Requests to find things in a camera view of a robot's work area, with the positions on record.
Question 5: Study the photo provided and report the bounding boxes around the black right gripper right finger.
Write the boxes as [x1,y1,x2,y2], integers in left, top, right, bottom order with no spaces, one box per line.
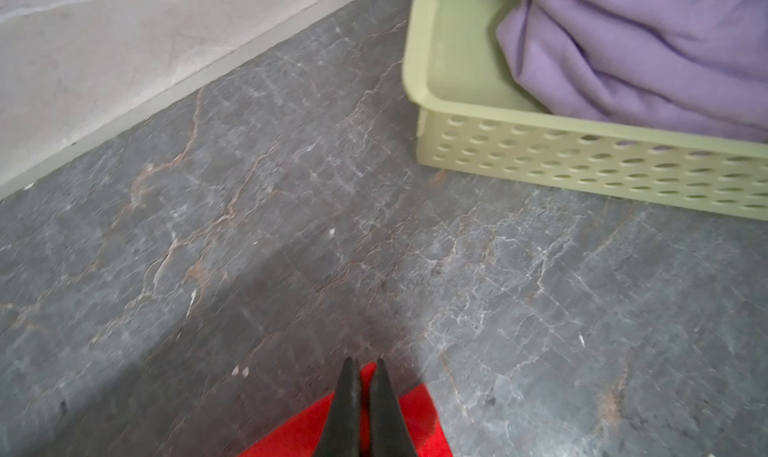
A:
[369,359,417,457]

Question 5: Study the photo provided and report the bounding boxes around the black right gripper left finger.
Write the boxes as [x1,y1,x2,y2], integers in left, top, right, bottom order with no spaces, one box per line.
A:
[313,357,362,457]

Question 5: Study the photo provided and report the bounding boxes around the red t-shirt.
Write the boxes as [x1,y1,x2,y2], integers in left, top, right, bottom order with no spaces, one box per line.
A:
[242,361,452,456]

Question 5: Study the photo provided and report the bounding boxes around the green plastic basket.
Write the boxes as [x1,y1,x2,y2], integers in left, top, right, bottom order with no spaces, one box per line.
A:
[402,0,767,221]

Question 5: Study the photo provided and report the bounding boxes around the purple t-shirt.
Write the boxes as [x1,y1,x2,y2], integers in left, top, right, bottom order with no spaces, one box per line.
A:
[496,0,767,143]

